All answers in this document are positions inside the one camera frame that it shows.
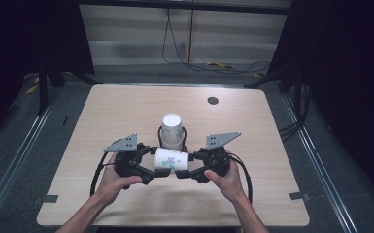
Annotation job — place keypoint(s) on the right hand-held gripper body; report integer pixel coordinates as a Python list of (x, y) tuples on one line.
[(218, 152)]

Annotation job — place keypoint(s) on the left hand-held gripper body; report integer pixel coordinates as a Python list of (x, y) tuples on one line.
[(124, 155)]

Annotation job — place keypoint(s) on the dark brown cup holder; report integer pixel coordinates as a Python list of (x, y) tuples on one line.
[(159, 137)]

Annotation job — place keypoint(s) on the flowered white paper cup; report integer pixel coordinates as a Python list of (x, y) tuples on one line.
[(171, 160)]

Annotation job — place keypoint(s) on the person's left hand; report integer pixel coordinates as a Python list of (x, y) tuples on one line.
[(113, 184)]

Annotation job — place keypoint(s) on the person's right hand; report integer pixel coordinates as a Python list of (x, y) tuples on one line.
[(228, 186)]

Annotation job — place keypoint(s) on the round grey table grommet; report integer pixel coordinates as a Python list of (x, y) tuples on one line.
[(212, 100)]

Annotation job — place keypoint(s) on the yellow floor tape strip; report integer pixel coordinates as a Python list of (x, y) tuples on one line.
[(220, 64), (257, 75), (31, 89)]

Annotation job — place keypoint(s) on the grey tape piece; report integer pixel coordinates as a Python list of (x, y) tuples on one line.
[(49, 198), (299, 196)]

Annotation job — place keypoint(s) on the black metal stand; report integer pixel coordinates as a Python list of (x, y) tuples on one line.
[(42, 90)]

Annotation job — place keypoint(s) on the metal floor rail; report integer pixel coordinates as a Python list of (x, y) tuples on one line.
[(317, 161), (16, 161)]

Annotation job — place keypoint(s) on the black horizontal frame bar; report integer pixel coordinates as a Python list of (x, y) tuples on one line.
[(187, 6)]

